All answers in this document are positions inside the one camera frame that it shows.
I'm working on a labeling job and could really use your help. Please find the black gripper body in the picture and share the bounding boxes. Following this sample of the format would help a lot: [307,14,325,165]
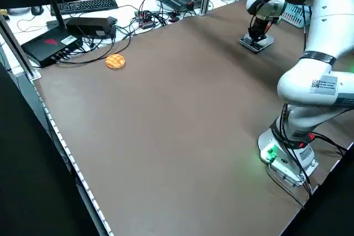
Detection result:
[250,16,270,36]

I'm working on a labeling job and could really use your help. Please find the grey digital kitchen scale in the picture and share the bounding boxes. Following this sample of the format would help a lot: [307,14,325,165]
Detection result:
[238,33,275,54]

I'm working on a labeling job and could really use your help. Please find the light blue plastic basket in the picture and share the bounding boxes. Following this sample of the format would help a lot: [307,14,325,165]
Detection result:
[279,1,313,29]

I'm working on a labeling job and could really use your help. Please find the grey hub with red plugs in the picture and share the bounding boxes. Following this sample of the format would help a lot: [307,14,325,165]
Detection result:
[134,10,157,29]

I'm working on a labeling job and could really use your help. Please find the round yellow bread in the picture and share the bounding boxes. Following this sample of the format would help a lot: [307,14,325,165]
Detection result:
[105,54,127,70]

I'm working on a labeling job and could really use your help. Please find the large black power adapter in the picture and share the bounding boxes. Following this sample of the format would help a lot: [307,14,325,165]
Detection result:
[66,16,118,39]

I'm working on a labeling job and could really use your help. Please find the black keyboard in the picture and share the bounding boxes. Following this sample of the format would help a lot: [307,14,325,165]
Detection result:
[50,0,119,17]

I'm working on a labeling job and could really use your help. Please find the black monitor stand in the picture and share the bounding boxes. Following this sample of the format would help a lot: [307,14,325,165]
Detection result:
[38,0,70,30]

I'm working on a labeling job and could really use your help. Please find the black box with red logo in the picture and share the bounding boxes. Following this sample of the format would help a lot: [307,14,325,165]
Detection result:
[21,27,85,69]

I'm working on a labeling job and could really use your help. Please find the grey round base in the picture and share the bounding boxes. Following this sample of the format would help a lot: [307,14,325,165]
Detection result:
[7,7,31,16]

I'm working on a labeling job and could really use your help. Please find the black cable with red plug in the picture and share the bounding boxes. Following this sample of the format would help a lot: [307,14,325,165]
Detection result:
[300,133,348,155]

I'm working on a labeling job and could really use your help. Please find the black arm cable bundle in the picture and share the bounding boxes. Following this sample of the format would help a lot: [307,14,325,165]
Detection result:
[279,5,313,194]

